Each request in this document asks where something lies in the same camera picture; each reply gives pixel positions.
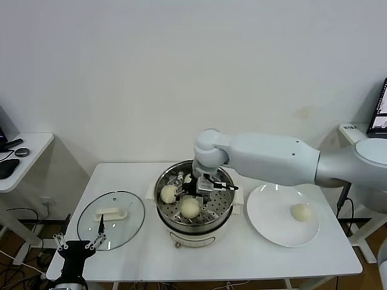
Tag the dark monitor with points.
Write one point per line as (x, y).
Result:
(7, 124)

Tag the white desk holding mouse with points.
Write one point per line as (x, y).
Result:
(33, 151)

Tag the open black laptop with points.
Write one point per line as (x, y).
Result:
(379, 121)

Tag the perforated steel steamer basket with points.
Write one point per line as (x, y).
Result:
(217, 208)

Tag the white wall socket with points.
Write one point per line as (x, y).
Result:
(48, 201)

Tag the white desk holding laptop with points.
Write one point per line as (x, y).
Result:
(352, 134)

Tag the white steamed baozi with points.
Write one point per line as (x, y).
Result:
(167, 194)
(300, 213)
(187, 178)
(190, 208)

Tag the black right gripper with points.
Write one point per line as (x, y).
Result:
(190, 190)

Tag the round black puck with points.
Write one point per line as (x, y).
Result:
(22, 152)

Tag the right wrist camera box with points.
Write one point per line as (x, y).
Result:
(204, 185)

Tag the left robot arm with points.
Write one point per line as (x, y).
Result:
(71, 285)

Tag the white round plate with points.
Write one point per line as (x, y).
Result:
(272, 217)

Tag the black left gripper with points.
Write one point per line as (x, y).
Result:
(75, 250)

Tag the black remote stick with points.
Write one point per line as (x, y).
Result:
(14, 143)

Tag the black computer mouse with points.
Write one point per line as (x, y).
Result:
(8, 169)

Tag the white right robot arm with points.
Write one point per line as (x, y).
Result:
(272, 157)

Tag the white electric cooking pot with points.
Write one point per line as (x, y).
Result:
(193, 238)

